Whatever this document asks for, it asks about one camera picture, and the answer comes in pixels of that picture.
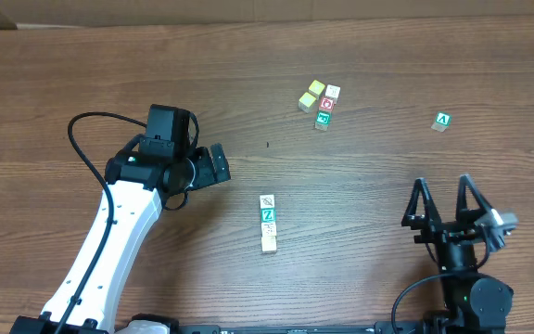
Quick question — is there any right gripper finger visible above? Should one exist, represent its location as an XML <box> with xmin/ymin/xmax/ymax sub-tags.
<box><xmin>401</xmin><ymin>178</ymin><xmax>441</xmax><ymax>228</ymax></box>
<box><xmin>455</xmin><ymin>173</ymin><xmax>493</xmax><ymax>222</ymax></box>

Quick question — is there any white block blue side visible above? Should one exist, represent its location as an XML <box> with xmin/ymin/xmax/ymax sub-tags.
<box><xmin>260</xmin><ymin>194</ymin><xmax>275</xmax><ymax>209</ymax></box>

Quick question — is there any white block blue H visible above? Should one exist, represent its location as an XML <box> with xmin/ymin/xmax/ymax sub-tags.
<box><xmin>261</xmin><ymin>222</ymin><xmax>277</xmax><ymax>238</ymax></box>

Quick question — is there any yellow plain wooden block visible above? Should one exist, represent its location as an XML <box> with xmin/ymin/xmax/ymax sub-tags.
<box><xmin>261</xmin><ymin>236</ymin><xmax>277</xmax><ymax>253</ymax></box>

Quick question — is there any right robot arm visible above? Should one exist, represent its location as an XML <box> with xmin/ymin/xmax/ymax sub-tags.
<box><xmin>390</xmin><ymin>173</ymin><xmax>519</xmax><ymax>333</ymax></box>

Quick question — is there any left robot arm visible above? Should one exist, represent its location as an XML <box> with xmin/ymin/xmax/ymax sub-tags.
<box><xmin>11</xmin><ymin>105</ymin><xmax>231</xmax><ymax>333</ymax></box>

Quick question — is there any green letter A block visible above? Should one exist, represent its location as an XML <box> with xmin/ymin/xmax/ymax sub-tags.
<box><xmin>431</xmin><ymin>112</ymin><xmax>452</xmax><ymax>132</ymax></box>

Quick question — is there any yellow block lower left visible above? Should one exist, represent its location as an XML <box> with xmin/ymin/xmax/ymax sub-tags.
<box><xmin>299</xmin><ymin>92</ymin><xmax>317</xmax><ymax>113</ymax></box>

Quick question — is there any green picture block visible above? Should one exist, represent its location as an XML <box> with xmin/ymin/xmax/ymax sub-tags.
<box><xmin>314</xmin><ymin>111</ymin><xmax>331</xmax><ymax>131</ymax></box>

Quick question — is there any yellow block upper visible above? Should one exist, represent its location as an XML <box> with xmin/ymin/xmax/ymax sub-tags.
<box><xmin>308</xmin><ymin>80</ymin><xmax>326</xmax><ymax>98</ymax></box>

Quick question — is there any red circle block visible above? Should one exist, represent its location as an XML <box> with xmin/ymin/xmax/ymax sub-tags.
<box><xmin>319</xmin><ymin>96</ymin><xmax>336</xmax><ymax>112</ymax></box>

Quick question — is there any white block top right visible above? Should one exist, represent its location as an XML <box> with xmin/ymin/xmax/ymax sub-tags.
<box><xmin>324</xmin><ymin>84</ymin><xmax>340</xmax><ymax>104</ymax></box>

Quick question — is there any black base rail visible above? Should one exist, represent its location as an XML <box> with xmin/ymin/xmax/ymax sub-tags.
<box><xmin>113</xmin><ymin>313</ymin><xmax>505</xmax><ymax>334</ymax></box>

